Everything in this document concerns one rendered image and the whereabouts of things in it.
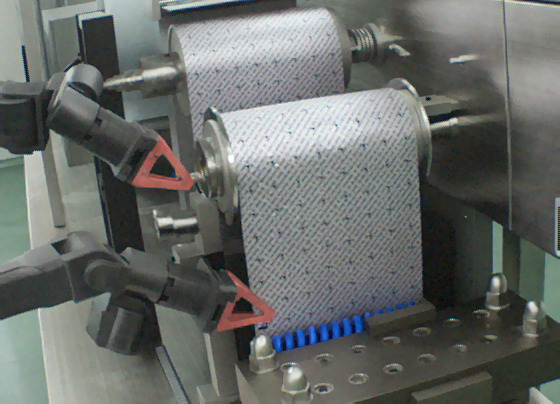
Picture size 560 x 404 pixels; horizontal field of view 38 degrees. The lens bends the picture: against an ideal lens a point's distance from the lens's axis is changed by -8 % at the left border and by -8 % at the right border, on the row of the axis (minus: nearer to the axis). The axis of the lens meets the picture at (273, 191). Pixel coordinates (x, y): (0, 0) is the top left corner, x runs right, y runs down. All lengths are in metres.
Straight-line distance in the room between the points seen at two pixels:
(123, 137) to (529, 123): 0.49
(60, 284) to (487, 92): 0.57
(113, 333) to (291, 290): 0.23
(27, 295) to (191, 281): 0.21
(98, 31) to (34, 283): 0.48
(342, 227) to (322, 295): 0.09
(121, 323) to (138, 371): 0.33
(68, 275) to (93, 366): 0.44
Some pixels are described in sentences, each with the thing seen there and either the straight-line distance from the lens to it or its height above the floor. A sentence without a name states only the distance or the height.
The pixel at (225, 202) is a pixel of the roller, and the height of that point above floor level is 1.21.
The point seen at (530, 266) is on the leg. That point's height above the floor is 0.96.
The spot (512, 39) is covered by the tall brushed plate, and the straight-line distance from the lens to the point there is 1.01.
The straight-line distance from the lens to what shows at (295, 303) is 1.10.
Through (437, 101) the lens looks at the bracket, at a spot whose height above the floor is 1.29.
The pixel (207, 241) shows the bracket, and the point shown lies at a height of 1.15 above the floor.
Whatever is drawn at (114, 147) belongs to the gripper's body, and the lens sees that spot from 1.04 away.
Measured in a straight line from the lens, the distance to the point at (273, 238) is 1.06.
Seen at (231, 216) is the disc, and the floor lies 1.20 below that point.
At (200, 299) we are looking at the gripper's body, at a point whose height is 1.12.
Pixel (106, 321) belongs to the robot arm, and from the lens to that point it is 1.02.
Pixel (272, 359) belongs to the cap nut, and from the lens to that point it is 1.02.
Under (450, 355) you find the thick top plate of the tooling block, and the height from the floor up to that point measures 1.03.
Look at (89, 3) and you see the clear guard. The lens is 2.00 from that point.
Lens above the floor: 1.54
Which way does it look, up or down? 18 degrees down
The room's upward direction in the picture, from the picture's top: 6 degrees counter-clockwise
